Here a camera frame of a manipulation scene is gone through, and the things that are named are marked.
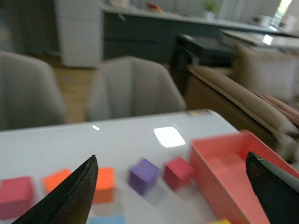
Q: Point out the white drawer cabinet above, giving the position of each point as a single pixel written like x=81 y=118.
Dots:
x=78 y=30

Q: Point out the beige armchair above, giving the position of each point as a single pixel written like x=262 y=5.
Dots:
x=29 y=93
x=128 y=87

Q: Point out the yellow foam cube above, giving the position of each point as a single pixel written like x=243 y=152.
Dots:
x=220 y=221

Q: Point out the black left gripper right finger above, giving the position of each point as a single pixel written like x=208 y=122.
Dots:
x=276 y=189

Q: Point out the dark red foam cube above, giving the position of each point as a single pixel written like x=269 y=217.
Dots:
x=177 y=173

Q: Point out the notched purple foam cube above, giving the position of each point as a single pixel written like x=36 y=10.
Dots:
x=142 y=176

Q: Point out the chipped orange foam cube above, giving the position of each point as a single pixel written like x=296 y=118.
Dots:
x=105 y=186

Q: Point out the potted green plant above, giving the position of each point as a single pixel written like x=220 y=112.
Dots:
x=211 y=9

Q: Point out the salmon pink plastic bin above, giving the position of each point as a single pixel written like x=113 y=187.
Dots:
x=220 y=174

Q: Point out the dark grey counter cabinet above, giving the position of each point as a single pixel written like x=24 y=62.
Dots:
x=151 y=36

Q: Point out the right beige armchair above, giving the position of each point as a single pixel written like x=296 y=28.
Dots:
x=128 y=87

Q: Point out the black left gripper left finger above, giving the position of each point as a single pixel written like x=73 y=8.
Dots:
x=68 y=203

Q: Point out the left beige armchair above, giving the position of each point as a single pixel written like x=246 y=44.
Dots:
x=29 y=93

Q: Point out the beige sofa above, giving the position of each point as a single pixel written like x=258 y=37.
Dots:
x=259 y=93

